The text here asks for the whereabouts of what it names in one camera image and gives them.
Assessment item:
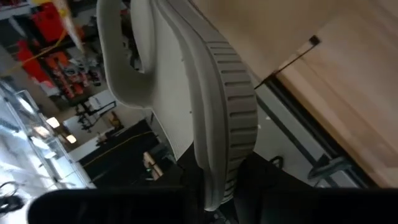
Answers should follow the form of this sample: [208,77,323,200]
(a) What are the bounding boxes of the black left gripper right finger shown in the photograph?
[233,151,312,224]

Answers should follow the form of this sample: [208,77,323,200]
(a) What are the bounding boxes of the grey slide sandal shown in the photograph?
[96,0,259,212]

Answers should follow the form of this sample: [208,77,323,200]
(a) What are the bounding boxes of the black partition panels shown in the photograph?
[79,119,177,189]

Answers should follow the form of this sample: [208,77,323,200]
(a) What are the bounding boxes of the red storage bins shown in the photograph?
[15,0,105,97]

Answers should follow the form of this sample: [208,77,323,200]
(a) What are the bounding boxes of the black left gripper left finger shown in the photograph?
[175,143,218,224]

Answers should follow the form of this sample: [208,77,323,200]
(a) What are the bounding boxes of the yellow cable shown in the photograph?
[0,27,71,78]

